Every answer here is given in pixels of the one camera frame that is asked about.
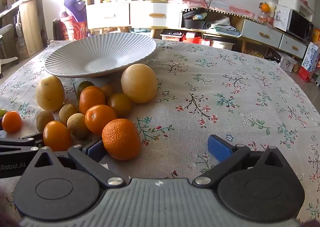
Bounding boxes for oval yellow passion fruit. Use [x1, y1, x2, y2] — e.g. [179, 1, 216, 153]
[35, 75, 65, 113]

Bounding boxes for round yellow passion fruit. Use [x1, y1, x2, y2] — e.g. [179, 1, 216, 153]
[121, 63, 158, 104]

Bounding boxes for blue white carton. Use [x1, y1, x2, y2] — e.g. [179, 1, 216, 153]
[301, 42, 320, 72]

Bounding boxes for red round gift bucket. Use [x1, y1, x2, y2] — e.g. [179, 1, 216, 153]
[60, 15, 88, 41]

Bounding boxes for orange fruit ornament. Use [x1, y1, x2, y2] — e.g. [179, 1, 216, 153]
[258, 2, 272, 14]

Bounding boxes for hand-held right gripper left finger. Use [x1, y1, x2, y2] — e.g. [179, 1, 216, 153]
[34, 140, 127, 189]

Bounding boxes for tangerine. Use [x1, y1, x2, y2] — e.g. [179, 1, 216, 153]
[85, 104, 118, 136]

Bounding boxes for oblong orange tomato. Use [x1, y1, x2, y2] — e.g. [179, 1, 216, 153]
[43, 121, 73, 153]

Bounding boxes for black storage box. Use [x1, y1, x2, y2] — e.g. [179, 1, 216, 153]
[183, 10, 208, 29]

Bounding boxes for orange mandarin with stem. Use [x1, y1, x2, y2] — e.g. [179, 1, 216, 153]
[79, 86, 106, 115]

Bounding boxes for egg tray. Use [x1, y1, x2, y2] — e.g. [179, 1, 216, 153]
[244, 48, 266, 60]

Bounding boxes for white ribbed plate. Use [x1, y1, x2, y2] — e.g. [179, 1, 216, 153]
[44, 32, 157, 78]

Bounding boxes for clear storage box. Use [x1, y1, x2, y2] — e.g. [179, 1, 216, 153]
[160, 29, 185, 42]

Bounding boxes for white bucket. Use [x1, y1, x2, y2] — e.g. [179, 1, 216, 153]
[212, 39, 236, 51]

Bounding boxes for glass jar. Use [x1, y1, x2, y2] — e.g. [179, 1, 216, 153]
[257, 12, 272, 26]

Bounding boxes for bumpy orange mandarin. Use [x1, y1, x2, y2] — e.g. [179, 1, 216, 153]
[102, 118, 142, 161]

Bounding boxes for green orange tomato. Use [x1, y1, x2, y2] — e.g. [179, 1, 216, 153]
[107, 93, 132, 119]

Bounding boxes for low cabinet with grey drawers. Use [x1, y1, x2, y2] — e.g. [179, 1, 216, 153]
[182, 9, 310, 60]

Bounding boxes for round orange tomato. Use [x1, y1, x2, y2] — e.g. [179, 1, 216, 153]
[1, 110, 22, 134]

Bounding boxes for folded clothes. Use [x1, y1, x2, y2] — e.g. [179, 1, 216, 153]
[209, 17, 243, 38]

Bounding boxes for white patterned box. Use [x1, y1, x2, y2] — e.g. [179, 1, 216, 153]
[279, 55, 298, 72]

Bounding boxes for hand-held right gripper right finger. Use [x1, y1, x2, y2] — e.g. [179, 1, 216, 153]
[192, 135, 287, 188]

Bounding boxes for white microwave oven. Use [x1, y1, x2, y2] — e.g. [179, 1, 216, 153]
[274, 5, 314, 43]

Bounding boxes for red floor box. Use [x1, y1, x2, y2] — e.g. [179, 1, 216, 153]
[297, 66, 312, 83]

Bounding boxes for pink runner cloth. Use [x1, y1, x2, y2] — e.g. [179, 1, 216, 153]
[166, 0, 262, 21]

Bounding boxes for purple plush toy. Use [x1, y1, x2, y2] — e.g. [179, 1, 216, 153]
[63, 0, 87, 22]

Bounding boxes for white drawer cabinet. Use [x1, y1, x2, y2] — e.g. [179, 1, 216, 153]
[129, 0, 184, 38]

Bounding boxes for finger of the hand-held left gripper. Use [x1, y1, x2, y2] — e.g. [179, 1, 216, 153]
[0, 138, 38, 154]
[21, 132, 43, 146]

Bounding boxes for wooden desk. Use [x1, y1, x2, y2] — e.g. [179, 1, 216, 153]
[19, 0, 48, 58]

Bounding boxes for black heater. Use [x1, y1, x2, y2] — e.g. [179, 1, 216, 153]
[52, 18, 63, 41]

